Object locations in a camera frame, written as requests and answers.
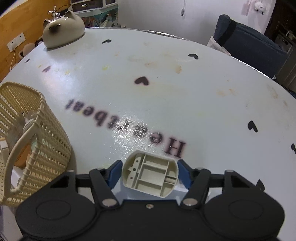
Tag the dark blue armchair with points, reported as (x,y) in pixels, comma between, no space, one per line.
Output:
(249,46)

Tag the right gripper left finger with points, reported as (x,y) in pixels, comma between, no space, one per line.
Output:
(102,183)

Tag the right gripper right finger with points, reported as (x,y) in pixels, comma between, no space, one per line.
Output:
(196,181)

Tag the grey plastic drawer unit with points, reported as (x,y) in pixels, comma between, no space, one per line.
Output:
(83,5)

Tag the beige ceramic cat figurine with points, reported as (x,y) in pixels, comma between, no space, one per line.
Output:
(63,30)

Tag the beige woven plastic basket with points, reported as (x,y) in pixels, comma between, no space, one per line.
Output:
(27,121)

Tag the beige plastic compartment tray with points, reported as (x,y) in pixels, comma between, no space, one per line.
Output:
(150,174)

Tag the white wall socket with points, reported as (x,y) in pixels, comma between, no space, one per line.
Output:
(16,42)

